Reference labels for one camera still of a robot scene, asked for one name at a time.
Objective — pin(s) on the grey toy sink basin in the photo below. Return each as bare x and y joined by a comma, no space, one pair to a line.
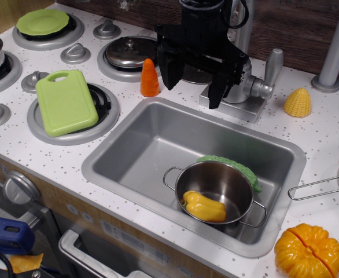
159,134

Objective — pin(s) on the grey vertical pole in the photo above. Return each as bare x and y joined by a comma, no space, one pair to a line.
327,81

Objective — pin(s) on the green plastic plate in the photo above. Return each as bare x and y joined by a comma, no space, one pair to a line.
42,22

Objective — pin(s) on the yellow toy corn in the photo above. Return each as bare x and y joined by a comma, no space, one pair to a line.
298,103

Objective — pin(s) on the grey stove knob back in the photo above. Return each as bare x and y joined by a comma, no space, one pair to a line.
107,30

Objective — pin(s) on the grey stove knob left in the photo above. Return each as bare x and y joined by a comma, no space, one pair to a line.
28,84

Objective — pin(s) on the green toy vegetable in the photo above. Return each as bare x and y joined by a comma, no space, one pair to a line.
247,172

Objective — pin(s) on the blue clamp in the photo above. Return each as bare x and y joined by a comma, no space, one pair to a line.
16,237

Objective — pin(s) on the grey oven dial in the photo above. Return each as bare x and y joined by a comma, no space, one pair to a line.
18,189

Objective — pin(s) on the orange toy pumpkin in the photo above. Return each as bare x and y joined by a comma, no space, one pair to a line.
307,251

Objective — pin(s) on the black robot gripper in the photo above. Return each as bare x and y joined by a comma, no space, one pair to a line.
201,41

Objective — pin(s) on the green plastic cutting board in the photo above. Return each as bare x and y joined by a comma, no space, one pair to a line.
65,103

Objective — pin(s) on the silver toy faucet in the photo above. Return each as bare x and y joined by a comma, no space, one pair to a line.
247,100

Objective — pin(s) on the orange toy carrot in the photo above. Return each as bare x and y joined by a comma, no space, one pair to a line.
149,79

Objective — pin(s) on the grey oven door handle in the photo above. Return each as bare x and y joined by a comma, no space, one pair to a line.
67,247

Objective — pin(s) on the steel pot lid on burner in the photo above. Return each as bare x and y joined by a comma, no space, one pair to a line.
130,52

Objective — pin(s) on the flat steel lid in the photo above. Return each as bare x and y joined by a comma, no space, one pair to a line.
196,76

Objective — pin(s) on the yellow toy bell pepper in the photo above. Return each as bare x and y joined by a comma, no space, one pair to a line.
203,208

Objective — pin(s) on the grey stove knob middle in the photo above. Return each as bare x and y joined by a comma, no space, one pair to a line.
75,54

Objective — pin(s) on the steel pot in sink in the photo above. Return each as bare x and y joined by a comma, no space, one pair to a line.
217,181

